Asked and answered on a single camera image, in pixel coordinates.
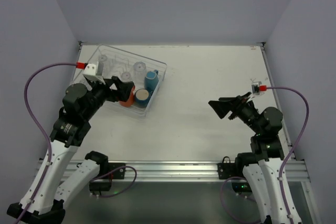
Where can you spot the right black controller box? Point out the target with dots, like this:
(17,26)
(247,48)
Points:
(240,187)

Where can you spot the dark blue cup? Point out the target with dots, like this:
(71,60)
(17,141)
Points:
(142,98)

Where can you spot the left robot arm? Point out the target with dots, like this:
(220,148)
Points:
(49,197)

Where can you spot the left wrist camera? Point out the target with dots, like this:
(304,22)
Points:
(93,72)

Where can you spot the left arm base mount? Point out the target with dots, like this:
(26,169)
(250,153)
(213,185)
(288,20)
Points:
(110,171)

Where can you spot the white wire dish rack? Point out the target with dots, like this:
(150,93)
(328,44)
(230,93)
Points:
(120,61)

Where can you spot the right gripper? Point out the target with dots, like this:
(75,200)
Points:
(237,107)

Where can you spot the light blue flower mug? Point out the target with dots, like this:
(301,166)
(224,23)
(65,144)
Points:
(151,80)

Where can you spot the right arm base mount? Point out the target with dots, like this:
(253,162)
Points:
(228,168)

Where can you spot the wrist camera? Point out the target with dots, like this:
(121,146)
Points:
(255,88)
(93,72)

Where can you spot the aluminium mounting rail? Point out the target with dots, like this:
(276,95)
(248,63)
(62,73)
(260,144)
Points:
(185,171)

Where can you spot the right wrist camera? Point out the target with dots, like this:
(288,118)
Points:
(255,88)

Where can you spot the tall clear glass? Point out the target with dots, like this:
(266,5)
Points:
(139,69)

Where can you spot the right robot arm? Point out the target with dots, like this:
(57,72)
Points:
(263,167)

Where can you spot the clear glass at rack corner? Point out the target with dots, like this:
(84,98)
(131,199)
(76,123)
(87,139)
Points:
(104,63)

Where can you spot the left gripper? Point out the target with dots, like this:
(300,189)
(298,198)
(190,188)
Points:
(110,91)

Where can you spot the small clear glass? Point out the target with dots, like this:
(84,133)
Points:
(126,77)

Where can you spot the left black controller box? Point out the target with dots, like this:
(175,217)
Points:
(99,187)

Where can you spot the black controller box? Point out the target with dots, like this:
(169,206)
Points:
(99,187)
(240,187)

